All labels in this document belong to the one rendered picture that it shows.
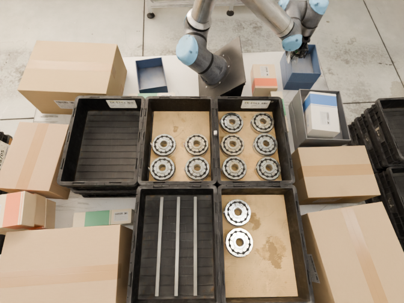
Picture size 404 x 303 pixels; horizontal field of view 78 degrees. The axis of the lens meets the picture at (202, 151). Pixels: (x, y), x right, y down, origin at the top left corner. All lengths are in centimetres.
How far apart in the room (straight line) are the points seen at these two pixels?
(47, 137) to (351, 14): 310
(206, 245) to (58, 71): 103
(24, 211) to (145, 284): 51
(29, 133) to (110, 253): 65
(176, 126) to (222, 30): 180
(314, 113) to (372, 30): 220
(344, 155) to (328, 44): 189
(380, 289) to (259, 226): 44
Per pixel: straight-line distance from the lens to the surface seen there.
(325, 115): 125
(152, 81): 147
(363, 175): 124
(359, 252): 110
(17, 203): 113
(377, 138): 187
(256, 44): 273
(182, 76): 148
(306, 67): 155
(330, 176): 117
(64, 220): 129
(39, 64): 146
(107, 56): 137
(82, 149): 121
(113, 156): 115
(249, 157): 111
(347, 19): 334
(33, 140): 129
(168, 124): 116
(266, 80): 142
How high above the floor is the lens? 184
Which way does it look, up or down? 67 degrees down
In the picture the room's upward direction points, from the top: 3 degrees clockwise
